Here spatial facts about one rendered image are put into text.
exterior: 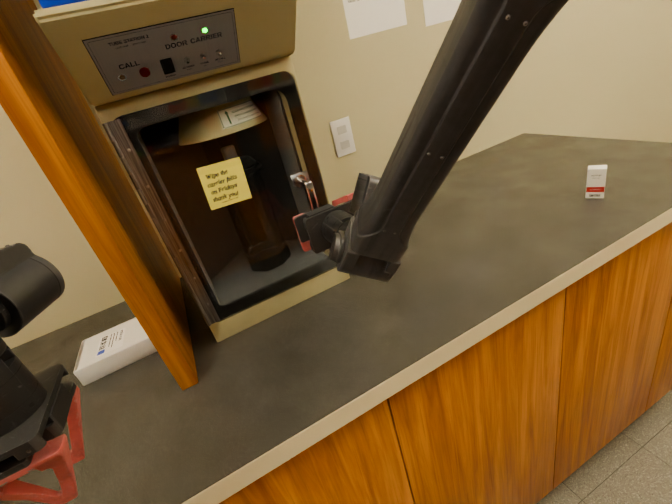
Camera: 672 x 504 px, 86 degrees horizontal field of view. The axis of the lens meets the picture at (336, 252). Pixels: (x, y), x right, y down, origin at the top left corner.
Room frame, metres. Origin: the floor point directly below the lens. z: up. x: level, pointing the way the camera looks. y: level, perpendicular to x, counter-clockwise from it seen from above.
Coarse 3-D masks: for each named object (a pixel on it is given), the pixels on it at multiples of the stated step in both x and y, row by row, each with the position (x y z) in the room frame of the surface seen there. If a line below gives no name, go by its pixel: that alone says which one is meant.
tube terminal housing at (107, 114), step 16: (256, 64) 0.70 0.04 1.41; (272, 64) 0.71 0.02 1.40; (288, 64) 0.72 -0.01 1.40; (208, 80) 0.67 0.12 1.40; (224, 80) 0.68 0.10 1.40; (240, 80) 0.69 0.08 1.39; (144, 96) 0.64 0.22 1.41; (160, 96) 0.64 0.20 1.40; (176, 96) 0.65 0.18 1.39; (112, 112) 0.62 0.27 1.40; (128, 112) 0.63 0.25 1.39; (304, 112) 0.72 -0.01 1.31; (336, 272) 0.71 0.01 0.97; (304, 288) 0.68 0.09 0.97; (320, 288) 0.69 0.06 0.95; (272, 304) 0.66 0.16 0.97; (288, 304) 0.67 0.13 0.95; (224, 320) 0.62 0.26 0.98; (240, 320) 0.63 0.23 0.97; (256, 320) 0.64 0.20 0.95; (224, 336) 0.62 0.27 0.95
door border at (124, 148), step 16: (112, 128) 0.61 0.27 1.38; (128, 144) 0.61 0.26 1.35; (128, 160) 0.61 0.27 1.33; (144, 176) 0.61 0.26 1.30; (144, 192) 0.61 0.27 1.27; (160, 208) 0.61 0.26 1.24; (160, 224) 0.61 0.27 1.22; (176, 240) 0.61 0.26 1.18; (176, 256) 0.61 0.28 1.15; (192, 272) 0.61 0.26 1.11; (192, 288) 0.60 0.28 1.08; (208, 304) 0.61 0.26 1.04
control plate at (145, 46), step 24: (168, 24) 0.57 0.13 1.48; (192, 24) 0.59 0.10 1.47; (216, 24) 0.60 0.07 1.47; (96, 48) 0.55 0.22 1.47; (120, 48) 0.56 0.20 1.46; (144, 48) 0.58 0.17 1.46; (168, 48) 0.59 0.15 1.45; (192, 48) 0.61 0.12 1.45; (216, 48) 0.62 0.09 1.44; (120, 72) 0.58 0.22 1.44; (192, 72) 0.63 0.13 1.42
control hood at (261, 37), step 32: (96, 0) 0.53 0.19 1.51; (128, 0) 0.54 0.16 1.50; (160, 0) 0.55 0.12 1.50; (192, 0) 0.57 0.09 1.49; (224, 0) 0.59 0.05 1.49; (256, 0) 0.61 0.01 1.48; (288, 0) 0.63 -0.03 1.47; (64, 32) 0.52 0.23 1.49; (96, 32) 0.54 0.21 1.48; (256, 32) 0.64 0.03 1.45; (288, 32) 0.66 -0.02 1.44; (64, 64) 0.55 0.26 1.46; (96, 96) 0.58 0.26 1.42; (128, 96) 0.61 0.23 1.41
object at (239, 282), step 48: (192, 96) 0.65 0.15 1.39; (240, 96) 0.67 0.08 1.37; (288, 96) 0.70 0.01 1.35; (144, 144) 0.62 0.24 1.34; (192, 144) 0.64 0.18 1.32; (240, 144) 0.66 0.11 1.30; (288, 144) 0.69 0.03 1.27; (192, 192) 0.63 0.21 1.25; (288, 192) 0.68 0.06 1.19; (192, 240) 0.62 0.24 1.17; (240, 240) 0.64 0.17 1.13; (288, 240) 0.67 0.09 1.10; (240, 288) 0.63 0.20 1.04; (288, 288) 0.66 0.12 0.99
